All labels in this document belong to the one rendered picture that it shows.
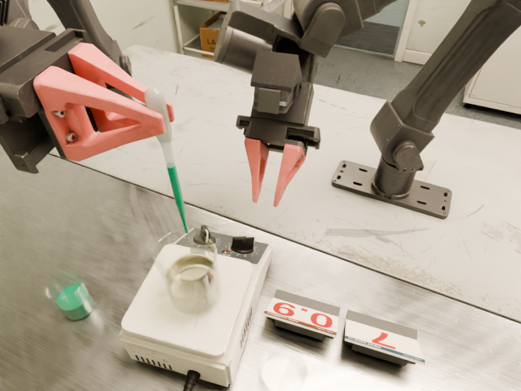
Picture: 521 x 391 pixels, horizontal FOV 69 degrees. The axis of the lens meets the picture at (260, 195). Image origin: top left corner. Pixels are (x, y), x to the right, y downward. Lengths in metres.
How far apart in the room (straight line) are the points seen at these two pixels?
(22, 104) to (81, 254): 0.39
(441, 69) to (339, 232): 0.27
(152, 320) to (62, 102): 0.25
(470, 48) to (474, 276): 0.31
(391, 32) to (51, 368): 3.10
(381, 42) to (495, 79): 0.97
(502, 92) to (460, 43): 2.25
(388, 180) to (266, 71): 0.33
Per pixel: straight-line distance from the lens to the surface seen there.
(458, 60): 0.57
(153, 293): 0.46
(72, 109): 0.29
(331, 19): 0.45
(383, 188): 0.67
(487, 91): 2.81
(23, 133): 0.31
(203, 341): 0.42
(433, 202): 0.70
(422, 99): 0.58
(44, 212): 0.73
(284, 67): 0.40
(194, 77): 1.02
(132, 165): 0.76
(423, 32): 3.29
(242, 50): 0.47
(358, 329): 0.52
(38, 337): 0.59
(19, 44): 0.33
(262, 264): 0.50
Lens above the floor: 1.37
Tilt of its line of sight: 45 degrees down
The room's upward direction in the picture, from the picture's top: straight up
